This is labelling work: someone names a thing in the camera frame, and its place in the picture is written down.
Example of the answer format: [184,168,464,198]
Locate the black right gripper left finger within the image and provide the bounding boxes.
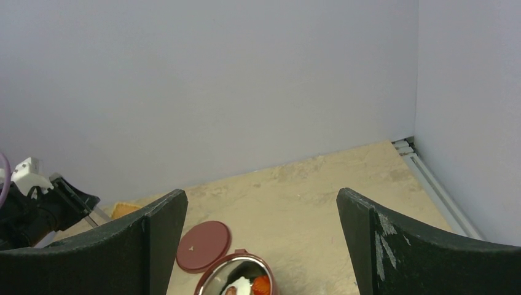
[1,189,188,294]

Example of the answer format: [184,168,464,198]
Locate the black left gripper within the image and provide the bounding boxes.
[1,176,100,251]

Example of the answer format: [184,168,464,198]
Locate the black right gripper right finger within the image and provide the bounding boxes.
[336,188,520,294]

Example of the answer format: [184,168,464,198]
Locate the steel food tongs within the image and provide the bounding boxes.
[49,173,112,229]

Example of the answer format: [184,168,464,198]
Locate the white round rice cracker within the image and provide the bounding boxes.
[221,277,253,295]

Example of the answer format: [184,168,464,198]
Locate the red white shrimp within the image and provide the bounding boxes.
[251,275,272,295]

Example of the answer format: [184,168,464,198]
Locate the dark red steel lunch pot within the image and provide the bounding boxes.
[194,249,280,294]

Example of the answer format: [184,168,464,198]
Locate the woven bamboo basket tray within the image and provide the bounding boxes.
[111,202,142,220]

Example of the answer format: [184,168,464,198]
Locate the dark red round lid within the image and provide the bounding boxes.
[176,221,232,273]

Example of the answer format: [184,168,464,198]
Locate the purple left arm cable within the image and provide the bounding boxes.
[0,152,12,208]

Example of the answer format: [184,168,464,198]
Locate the aluminium rail frame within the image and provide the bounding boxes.
[392,136,484,240]

